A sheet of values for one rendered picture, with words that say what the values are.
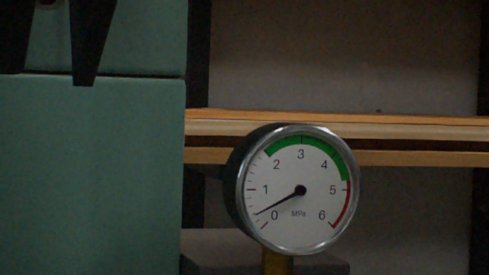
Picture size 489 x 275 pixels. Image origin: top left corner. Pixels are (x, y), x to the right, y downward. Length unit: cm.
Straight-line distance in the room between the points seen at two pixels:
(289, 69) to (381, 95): 33
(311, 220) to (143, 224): 9
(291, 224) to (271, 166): 3
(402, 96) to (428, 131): 52
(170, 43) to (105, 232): 10
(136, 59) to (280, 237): 12
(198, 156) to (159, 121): 205
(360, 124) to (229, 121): 37
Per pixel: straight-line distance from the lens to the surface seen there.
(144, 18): 51
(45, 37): 50
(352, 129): 270
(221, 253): 53
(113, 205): 51
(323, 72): 319
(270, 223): 47
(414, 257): 337
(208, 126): 257
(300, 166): 47
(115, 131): 51
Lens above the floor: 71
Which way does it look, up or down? 3 degrees down
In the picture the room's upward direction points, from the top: 2 degrees clockwise
